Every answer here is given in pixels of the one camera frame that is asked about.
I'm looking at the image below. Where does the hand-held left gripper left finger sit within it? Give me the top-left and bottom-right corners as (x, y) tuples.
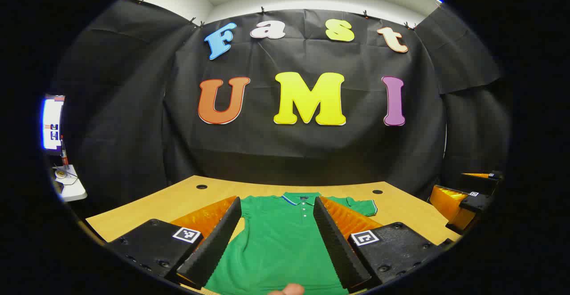
(107, 196), (242, 290)

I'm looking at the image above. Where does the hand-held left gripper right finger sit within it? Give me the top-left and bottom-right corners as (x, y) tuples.
(313, 196), (454, 292)

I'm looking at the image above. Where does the green T-shirt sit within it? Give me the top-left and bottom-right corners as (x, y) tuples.
(205, 192), (378, 295)

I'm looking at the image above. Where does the white side shelf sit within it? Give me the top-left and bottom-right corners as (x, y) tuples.
(53, 165), (88, 203)

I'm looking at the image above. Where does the black backdrop cloth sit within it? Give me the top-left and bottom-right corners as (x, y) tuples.
(51, 0), (513, 206)

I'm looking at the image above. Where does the computer monitor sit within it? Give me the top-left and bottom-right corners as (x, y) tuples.
(41, 94), (66, 153)

